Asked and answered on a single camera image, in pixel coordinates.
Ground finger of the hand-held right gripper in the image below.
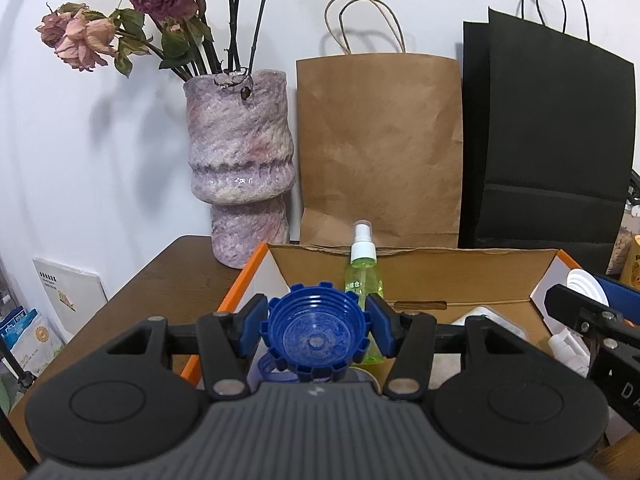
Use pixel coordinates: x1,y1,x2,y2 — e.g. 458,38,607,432
594,274,640,325
544,284,640,361

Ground black light stand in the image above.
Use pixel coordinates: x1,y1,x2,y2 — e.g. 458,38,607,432
0,342,41,476

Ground mottled pink ceramic vase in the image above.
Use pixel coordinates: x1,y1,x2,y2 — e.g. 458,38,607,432
182,69,296,268

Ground blue ribbed bottle cap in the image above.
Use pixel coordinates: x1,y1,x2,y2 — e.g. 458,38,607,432
266,282,373,383

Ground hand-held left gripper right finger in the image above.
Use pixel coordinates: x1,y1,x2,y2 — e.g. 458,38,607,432
365,294,537,402

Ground red cardboard box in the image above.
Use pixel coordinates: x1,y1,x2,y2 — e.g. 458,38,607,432
180,242,616,448

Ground white spray bottle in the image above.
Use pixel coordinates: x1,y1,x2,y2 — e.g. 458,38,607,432
546,330,592,378

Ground clear jar with purple lid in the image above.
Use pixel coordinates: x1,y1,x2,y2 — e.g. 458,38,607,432
448,305,530,346

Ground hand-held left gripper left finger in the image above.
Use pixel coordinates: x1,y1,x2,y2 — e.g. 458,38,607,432
102,294,269,402

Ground green spray bottle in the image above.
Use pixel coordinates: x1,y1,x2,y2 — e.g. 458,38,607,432
344,220,385,365

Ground clear container with black clips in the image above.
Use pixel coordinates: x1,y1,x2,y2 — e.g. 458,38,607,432
607,169,640,273

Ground yellow bear mug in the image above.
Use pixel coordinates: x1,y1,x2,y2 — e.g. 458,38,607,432
619,247,640,291

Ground brown paper bag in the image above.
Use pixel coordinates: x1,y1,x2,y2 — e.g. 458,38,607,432
295,0,463,250

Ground blue and white package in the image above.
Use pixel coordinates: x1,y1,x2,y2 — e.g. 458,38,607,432
0,307,67,376

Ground black paper bag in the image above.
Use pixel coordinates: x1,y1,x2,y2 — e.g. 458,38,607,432
457,0,637,263

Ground dried pink roses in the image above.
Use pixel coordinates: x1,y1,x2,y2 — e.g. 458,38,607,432
36,0,281,86

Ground purple jar lid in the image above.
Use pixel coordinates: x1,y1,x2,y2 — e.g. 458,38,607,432
248,349,382,392

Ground white wall panel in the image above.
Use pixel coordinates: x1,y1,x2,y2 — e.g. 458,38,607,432
32,257,109,342

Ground white ribbed cap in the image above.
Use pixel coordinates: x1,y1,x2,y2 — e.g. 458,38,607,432
566,269,610,306

